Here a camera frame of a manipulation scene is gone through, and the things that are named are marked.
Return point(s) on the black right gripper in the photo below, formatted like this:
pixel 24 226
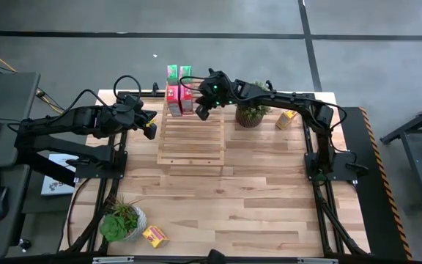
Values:
pixel 214 91

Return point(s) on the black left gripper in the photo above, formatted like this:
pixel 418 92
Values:
pixel 136 113

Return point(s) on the green Apple Jacks cereal box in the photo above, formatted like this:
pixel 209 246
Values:
pixel 185 75
pixel 172 75

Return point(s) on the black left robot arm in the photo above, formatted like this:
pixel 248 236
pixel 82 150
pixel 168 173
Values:
pixel 68 119

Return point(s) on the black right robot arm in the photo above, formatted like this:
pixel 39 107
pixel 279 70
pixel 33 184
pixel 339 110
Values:
pixel 291 100

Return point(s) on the wooden slatted shelf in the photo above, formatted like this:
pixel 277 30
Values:
pixel 190 146

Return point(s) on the yellow Corn Pops cereal box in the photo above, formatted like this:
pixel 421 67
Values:
pixel 286 119
pixel 156 236

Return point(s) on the yellow tag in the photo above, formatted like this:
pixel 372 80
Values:
pixel 151 122

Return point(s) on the ribbed wooden plant pot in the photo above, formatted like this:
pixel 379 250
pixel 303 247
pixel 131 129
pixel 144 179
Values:
pixel 247 121

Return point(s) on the green bushy plant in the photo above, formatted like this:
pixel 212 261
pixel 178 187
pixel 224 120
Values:
pixel 251 111

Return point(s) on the white faceted plant pot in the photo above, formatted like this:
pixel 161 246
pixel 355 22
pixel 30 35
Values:
pixel 141 223

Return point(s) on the green succulent plant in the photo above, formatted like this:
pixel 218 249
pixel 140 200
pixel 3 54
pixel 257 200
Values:
pixel 114 227

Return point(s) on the white printed sheet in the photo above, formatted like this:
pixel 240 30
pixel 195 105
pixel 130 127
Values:
pixel 55 183

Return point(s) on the black caster wheel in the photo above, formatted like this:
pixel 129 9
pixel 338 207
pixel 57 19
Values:
pixel 24 244

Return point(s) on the black hazard-striped mat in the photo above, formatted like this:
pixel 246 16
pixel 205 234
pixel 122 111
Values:
pixel 368 220

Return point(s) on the black metal stand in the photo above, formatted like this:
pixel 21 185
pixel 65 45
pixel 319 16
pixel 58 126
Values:
pixel 416 161

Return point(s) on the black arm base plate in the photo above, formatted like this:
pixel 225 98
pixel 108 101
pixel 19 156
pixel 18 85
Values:
pixel 343 165
pixel 119 165

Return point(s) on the silver metal bracket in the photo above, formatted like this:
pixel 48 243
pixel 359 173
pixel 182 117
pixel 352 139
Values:
pixel 112 260
pixel 317 260

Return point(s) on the black aluminium table frame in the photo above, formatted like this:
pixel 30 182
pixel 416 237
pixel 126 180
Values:
pixel 322 194

